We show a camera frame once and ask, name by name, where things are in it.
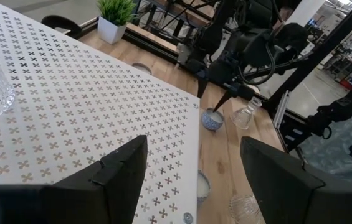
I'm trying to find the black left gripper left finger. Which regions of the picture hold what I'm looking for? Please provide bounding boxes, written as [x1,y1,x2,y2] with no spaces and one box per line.
[0,134,149,224]

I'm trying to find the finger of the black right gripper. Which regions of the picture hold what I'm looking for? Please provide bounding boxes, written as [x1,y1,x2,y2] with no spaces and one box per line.
[196,77,209,99]
[212,88,237,113]

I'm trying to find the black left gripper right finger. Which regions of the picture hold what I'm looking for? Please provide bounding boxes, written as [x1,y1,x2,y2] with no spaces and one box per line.
[239,136,352,224]

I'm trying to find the blue patterned candle bowl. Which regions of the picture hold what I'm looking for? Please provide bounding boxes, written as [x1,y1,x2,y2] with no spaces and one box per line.
[201,107,225,132]

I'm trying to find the white leaf patterned candle bowl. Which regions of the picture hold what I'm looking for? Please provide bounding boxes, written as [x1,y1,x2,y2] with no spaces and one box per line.
[196,170,211,205]

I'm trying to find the white perforated metal shelf riser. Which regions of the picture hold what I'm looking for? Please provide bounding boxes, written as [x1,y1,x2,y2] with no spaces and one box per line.
[0,2,201,224]

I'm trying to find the green plant in white pot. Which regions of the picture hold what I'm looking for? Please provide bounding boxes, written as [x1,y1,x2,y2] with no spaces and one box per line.
[96,0,138,45]

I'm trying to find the black looped cable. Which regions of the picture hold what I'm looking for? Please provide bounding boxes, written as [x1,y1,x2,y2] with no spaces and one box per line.
[237,42,277,86]

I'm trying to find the silver aluminium bracket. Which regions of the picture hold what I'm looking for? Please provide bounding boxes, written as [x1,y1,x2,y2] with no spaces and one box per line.
[273,90,291,129]

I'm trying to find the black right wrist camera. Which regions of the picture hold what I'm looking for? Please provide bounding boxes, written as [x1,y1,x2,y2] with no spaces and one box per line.
[274,22,309,65]

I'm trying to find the black curved bracket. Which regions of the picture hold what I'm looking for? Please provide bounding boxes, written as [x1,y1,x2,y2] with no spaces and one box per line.
[40,14,83,40]

